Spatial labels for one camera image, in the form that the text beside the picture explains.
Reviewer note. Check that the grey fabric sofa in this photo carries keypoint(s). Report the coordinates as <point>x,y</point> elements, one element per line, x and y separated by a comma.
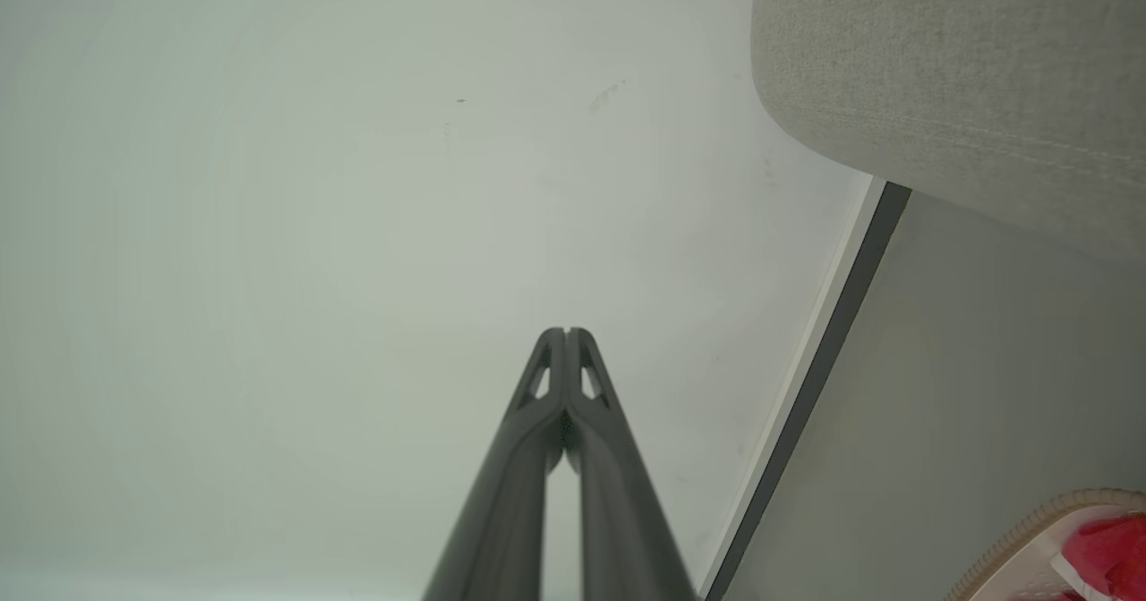
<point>940,64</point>

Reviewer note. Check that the cream perforated laundry basket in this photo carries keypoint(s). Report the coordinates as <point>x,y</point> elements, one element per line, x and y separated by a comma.
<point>1016,540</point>

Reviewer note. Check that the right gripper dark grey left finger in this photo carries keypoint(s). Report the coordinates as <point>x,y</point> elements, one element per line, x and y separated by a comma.
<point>501,511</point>

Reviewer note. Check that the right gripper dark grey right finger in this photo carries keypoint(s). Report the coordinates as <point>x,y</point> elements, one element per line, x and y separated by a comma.
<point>627,511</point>

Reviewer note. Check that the red garment with white stripes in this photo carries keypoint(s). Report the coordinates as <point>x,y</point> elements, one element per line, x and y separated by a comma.
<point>1115,552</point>

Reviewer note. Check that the dark grey baseboard strip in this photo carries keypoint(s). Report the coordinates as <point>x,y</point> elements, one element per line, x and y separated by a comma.
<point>810,386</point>

